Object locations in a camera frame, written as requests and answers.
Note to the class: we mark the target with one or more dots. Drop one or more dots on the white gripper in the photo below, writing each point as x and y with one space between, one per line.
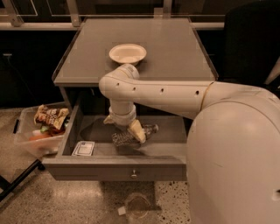
124 119

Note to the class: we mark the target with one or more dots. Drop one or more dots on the clear plastic water bottle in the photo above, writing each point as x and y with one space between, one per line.
124 138

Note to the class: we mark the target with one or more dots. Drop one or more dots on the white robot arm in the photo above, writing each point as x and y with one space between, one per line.
233 145

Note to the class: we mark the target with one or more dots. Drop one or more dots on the open grey top drawer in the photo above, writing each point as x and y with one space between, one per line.
161 158

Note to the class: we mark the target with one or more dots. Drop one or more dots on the round metal drawer knob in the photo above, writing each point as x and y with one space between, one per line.
134 174

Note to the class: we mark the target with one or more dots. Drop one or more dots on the grey cabinet with counter top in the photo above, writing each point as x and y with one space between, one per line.
174 56

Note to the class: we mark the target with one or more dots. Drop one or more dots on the white card packet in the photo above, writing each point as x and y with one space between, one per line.
84 148

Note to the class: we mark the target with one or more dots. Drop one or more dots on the brown snack bag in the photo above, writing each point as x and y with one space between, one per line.
51 117

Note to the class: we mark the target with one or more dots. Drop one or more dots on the white paper bowl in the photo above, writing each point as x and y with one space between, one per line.
127 54

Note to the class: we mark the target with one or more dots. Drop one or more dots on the orange item in bin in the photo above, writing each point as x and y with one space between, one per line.
38 137

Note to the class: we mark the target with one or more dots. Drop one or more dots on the clear glass jar on floor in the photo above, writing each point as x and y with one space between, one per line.
136 206

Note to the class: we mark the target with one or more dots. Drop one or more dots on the clear plastic storage bin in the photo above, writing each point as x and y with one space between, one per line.
41 128

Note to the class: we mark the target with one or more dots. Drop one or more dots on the black stand leg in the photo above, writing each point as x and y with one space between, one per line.
7 187

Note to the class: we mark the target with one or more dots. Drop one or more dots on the black office chair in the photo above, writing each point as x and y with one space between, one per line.
251 42

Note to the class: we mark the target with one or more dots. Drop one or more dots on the metal railing frame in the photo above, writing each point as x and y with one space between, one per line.
53 15

